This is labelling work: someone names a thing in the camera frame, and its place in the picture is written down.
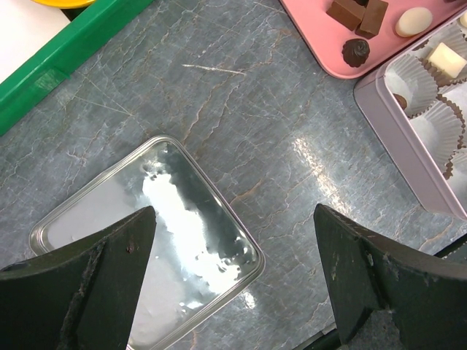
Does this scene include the pink chocolate tin box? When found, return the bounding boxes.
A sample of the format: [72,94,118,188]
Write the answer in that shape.
[354,9,466,219]

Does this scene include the brown oval chocolate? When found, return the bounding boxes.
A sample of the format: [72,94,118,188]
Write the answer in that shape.
[393,93,408,110]

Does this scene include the dark fluted round chocolate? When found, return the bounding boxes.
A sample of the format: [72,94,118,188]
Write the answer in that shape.
[341,38,370,68]

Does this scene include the white oval chocolate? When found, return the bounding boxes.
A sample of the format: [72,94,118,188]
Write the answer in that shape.
[395,7,433,37]

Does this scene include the pink tray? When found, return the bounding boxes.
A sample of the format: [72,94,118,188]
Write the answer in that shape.
[282,1,466,79]

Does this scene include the green plastic bin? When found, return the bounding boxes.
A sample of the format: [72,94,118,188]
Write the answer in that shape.
[1,1,151,135]

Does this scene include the silver tin lid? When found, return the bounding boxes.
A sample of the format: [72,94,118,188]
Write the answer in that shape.
[30,136,265,349]

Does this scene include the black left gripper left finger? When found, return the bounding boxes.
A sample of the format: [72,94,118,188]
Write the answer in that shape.
[1,206,156,349]

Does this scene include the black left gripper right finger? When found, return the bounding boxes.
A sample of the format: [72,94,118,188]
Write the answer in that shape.
[313,203,466,349]

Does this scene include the white rectangular chocolate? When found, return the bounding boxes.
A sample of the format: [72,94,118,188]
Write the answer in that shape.
[427,42,466,79]

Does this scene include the yellow bowl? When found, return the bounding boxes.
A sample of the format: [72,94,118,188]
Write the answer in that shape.
[33,0,96,9]

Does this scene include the brown bar chocolate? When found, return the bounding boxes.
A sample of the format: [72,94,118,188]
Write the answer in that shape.
[355,0,388,39]

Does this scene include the brown block chocolate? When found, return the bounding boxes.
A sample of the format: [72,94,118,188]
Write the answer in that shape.
[326,0,366,31]

